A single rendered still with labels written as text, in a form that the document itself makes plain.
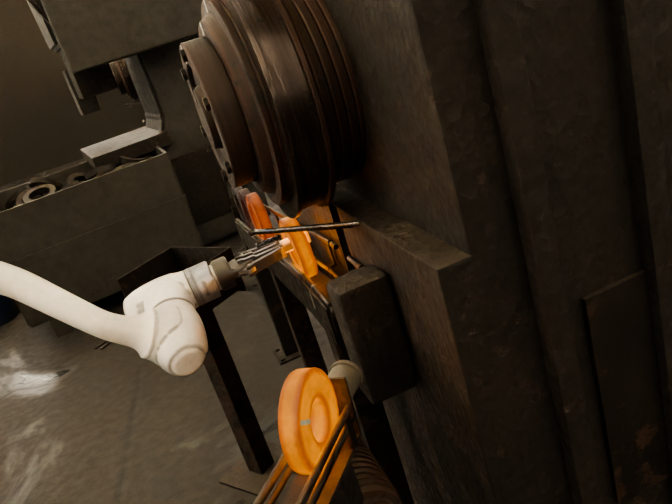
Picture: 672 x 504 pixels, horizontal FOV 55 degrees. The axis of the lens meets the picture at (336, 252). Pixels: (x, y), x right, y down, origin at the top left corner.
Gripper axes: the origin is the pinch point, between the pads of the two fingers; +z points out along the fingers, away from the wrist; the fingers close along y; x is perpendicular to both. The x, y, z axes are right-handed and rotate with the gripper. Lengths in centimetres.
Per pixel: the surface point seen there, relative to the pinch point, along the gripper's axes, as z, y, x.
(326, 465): -18, 67, -9
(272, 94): -1, 40, 38
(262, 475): -32, -27, -74
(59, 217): -79, -217, -11
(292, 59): 4, 38, 42
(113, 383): -78, -133, -72
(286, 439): -21, 66, -2
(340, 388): -10, 56, -6
